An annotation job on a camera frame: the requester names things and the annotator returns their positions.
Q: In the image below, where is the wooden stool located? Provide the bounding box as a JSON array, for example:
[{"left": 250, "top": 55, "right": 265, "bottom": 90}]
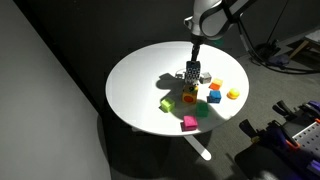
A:
[{"left": 288, "top": 29, "right": 320, "bottom": 60}]

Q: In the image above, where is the black clamp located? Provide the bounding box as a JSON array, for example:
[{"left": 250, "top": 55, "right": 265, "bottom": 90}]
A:
[
  {"left": 272, "top": 99, "right": 295, "bottom": 118},
  {"left": 239, "top": 119, "right": 265, "bottom": 142}
]

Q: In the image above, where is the small lime cube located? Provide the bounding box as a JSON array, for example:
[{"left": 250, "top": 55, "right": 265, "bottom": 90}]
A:
[{"left": 160, "top": 97, "right": 176, "bottom": 113}]

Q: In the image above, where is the small orange cube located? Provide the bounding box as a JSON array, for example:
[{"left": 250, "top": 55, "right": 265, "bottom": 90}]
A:
[{"left": 208, "top": 78, "right": 224, "bottom": 91}]

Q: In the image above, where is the small blue cube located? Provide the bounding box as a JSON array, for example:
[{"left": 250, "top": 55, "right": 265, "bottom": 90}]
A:
[{"left": 207, "top": 89, "right": 222, "bottom": 104}]

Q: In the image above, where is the purple handled clamp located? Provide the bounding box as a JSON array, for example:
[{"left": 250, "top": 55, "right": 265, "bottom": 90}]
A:
[{"left": 305, "top": 100, "right": 320, "bottom": 113}]

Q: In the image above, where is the yellow ball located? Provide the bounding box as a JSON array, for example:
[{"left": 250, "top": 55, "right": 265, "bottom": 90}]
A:
[{"left": 226, "top": 87, "right": 241, "bottom": 100}]

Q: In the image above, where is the small green cube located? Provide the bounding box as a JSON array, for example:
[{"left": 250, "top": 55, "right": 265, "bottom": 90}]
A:
[{"left": 195, "top": 101, "right": 210, "bottom": 118}]

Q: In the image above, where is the grey perforated board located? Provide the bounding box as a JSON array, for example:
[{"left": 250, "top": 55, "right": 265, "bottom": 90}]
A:
[{"left": 291, "top": 121, "right": 320, "bottom": 158}]

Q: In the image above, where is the purple orange clamp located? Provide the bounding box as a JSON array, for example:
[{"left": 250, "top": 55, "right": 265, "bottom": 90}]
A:
[{"left": 265, "top": 125, "right": 299, "bottom": 152}]

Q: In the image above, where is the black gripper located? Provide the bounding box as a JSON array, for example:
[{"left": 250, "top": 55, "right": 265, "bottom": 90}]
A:
[{"left": 189, "top": 35, "right": 204, "bottom": 63}]

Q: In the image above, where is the white table foot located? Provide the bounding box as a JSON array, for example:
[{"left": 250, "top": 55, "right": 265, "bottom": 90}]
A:
[{"left": 184, "top": 134, "right": 213, "bottom": 162}]

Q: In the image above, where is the thin white cable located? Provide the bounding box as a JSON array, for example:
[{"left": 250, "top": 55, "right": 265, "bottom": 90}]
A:
[{"left": 174, "top": 68, "right": 187, "bottom": 80}]

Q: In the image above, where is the small magenta cube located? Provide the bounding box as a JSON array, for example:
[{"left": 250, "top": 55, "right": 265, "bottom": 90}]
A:
[{"left": 180, "top": 115, "right": 199, "bottom": 132}]

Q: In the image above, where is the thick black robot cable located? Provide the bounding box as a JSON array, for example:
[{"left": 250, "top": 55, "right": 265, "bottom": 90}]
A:
[{"left": 229, "top": 0, "right": 320, "bottom": 75}]

